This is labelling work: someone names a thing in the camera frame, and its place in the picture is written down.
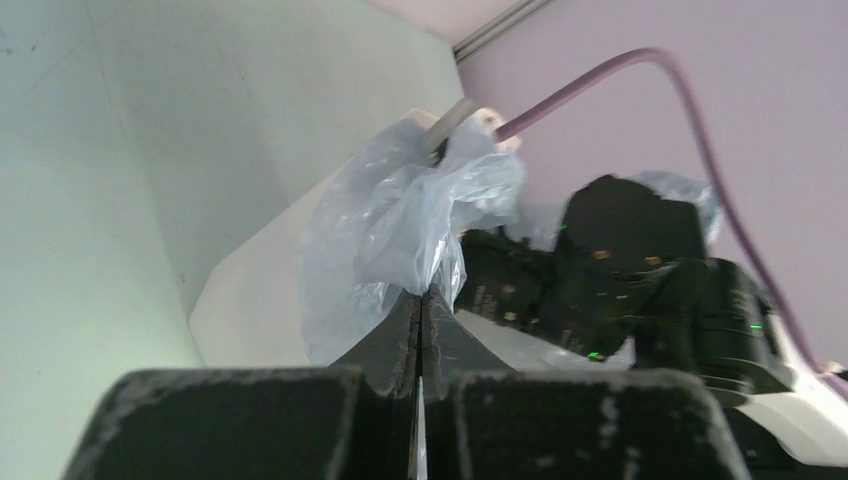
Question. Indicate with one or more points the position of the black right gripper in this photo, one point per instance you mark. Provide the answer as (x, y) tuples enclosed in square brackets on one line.
[(627, 263)]

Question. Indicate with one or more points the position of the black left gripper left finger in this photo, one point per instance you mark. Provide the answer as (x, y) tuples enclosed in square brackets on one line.
[(355, 419)]

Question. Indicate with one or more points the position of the blue plastic trash bag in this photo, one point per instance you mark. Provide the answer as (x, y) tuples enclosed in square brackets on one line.
[(390, 223)]

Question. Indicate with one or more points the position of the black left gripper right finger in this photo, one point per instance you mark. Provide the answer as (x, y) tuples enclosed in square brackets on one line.
[(485, 420)]

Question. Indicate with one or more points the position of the aluminium right corner post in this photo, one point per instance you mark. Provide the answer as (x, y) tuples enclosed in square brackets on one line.
[(497, 27)]

